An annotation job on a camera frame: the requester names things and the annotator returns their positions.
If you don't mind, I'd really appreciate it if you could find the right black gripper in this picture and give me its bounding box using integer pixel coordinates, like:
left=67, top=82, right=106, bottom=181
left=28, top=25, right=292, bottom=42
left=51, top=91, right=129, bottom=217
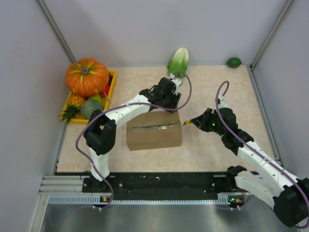
left=192, top=108, right=226, bottom=137

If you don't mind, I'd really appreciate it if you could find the yellow utility knife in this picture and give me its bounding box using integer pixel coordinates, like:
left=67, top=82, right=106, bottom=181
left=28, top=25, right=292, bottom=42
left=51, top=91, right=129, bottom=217
left=183, top=120, right=192, bottom=126

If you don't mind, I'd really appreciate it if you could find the brown cardboard express box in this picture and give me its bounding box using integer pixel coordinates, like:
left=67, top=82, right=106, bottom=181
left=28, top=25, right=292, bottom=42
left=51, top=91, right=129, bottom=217
left=126, top=111, right=183, bottom=151

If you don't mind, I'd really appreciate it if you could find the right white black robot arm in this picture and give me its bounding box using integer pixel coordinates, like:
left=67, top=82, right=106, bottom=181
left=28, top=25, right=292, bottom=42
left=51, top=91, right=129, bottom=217
left=190, top=108, right=309, bottom=227

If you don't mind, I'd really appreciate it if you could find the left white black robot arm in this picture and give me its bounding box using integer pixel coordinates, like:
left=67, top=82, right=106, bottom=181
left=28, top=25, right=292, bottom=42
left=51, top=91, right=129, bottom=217
left=84, top=77, right=183, bottom=192

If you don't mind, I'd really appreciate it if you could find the green white cabbage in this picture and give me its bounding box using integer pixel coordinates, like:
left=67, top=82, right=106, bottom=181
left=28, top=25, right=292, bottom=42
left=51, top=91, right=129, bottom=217
left=167, top=47, right=189, bottom=77

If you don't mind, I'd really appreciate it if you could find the red pepper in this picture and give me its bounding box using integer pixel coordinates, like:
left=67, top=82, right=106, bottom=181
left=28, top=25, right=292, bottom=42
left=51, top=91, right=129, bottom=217
left=99, top=85, right=111, bottom=99

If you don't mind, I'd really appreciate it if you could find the green lime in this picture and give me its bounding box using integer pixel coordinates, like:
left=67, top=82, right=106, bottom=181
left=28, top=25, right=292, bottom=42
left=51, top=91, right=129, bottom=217
left=226, top=57, right=242, bottom=69

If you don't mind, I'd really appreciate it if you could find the green pear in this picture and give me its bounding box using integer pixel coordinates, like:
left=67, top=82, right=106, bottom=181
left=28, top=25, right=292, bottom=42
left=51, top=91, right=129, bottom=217
left=88, top=94, right=101, bottom=102

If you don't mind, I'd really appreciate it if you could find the grey green melon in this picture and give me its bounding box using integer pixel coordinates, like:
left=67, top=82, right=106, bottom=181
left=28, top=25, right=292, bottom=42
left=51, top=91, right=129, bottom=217
left=81, top=99, right=103, bottom=119

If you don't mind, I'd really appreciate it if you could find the orange pumpkin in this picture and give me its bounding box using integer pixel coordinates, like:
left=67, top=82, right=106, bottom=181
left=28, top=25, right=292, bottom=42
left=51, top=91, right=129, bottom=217
left=65, top=58, right=109, bottom=98

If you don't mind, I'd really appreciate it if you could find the orange pineapple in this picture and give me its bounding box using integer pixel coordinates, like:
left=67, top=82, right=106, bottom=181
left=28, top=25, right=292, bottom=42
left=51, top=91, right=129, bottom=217
left=60, top=94, right=86, bottom=124

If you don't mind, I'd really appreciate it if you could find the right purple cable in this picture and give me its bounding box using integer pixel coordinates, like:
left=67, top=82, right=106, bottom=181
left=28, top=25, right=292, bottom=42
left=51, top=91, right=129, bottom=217
left=215, top=81, right=309, bottom=229

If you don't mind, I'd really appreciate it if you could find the purple cable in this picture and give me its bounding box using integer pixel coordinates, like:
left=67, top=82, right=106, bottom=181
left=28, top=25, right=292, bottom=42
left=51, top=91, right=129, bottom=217
left=76, top=72, right=193, bottom=211
left=215, top=81, right=309, bottom=229

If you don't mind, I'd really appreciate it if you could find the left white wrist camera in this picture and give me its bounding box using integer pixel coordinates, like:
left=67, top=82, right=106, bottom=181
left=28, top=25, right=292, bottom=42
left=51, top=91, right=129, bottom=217
left=169, top=73, right=183, bottom=95

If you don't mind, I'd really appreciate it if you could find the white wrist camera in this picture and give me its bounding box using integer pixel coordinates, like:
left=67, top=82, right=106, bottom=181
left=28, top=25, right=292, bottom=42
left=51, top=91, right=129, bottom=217
left=169, top=73, right=183, bottom=95
left=216, top=96, right=229, bottom=109

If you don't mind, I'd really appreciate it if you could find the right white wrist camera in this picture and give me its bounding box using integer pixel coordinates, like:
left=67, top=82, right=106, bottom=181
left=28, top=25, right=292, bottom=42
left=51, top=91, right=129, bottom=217
left=216, top=96, right=229, bottom=109

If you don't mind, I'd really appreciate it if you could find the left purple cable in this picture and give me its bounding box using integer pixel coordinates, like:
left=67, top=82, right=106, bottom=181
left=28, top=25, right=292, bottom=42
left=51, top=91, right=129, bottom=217
left=76, top=72, right=193, bottom=211

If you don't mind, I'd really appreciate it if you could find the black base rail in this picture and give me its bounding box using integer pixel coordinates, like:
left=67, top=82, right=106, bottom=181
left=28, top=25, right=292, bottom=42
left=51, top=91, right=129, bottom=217
left=82, top=172, right=246, bottom=203

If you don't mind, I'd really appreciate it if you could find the white cable duct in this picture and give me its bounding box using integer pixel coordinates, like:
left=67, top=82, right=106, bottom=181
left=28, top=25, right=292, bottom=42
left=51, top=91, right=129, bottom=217
left=48, top=194, right=244, bottom=205

